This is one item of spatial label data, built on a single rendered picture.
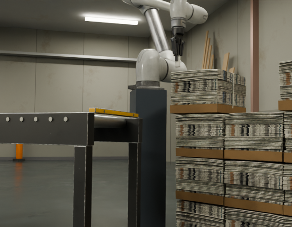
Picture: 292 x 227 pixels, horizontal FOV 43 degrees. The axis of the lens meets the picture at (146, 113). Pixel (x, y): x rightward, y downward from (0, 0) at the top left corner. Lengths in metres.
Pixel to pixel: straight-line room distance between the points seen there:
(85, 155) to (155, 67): 1.17
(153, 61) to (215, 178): 0.89
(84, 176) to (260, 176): 0.84
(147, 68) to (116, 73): 7.72
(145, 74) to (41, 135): 1.10
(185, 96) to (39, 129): 0.87
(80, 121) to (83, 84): 8.59
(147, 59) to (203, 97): 0.58
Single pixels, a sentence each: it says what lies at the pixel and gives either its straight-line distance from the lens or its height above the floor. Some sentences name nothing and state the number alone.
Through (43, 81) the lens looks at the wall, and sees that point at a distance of 9.92.
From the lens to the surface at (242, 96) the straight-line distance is 2.21.
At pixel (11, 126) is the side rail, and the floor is 0.75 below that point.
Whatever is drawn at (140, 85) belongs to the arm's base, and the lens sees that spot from 2.38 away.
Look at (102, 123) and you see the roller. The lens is 1.59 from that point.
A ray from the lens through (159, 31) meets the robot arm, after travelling 2.69.
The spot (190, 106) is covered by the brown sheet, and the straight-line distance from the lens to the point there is 1.98.
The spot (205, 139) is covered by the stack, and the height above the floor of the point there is 0.70.
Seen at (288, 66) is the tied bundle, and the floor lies 1.03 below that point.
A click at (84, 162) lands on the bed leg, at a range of 1.35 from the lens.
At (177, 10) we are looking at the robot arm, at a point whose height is 1.46.
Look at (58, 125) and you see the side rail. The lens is 1.40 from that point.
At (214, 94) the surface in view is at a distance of 1.93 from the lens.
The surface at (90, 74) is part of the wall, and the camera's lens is 9.99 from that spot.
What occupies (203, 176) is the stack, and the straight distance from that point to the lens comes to 1.94.
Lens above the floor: 0.73
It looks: 3 degrees up
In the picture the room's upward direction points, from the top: 1 degrees clockwise
